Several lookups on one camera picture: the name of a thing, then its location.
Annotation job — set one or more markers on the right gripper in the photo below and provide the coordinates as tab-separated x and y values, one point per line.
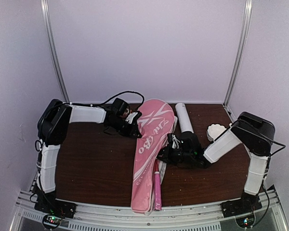
166	157

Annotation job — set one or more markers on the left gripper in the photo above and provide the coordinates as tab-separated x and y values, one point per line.
134	128

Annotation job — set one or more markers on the pink-handled badminton racket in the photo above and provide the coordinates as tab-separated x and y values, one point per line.
157	188

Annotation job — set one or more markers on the pink racket bag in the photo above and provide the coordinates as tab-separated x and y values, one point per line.
156	122

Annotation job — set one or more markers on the white shuttlecock tube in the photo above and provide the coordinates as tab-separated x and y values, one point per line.
183	117

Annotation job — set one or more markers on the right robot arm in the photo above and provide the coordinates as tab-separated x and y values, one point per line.
255	133

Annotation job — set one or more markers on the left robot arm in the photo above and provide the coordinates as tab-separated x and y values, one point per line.
53	127

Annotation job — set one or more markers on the white scalloped bowl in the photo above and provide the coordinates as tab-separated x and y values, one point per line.
214	131

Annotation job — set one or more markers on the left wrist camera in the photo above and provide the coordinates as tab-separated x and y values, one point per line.
133	117

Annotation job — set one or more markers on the front aluminium rail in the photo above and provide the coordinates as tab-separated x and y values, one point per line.
201	217

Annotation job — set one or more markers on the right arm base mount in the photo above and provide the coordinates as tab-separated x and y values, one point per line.
242	209

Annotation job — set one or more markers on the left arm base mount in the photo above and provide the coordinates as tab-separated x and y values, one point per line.
55	210

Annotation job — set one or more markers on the left aluminium corner post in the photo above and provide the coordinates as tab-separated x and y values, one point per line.
54	56

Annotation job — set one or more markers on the aluminium corner post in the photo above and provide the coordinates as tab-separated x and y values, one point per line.
246	20
54	56

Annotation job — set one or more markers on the right aluminium corner post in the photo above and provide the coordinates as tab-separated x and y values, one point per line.
246	20

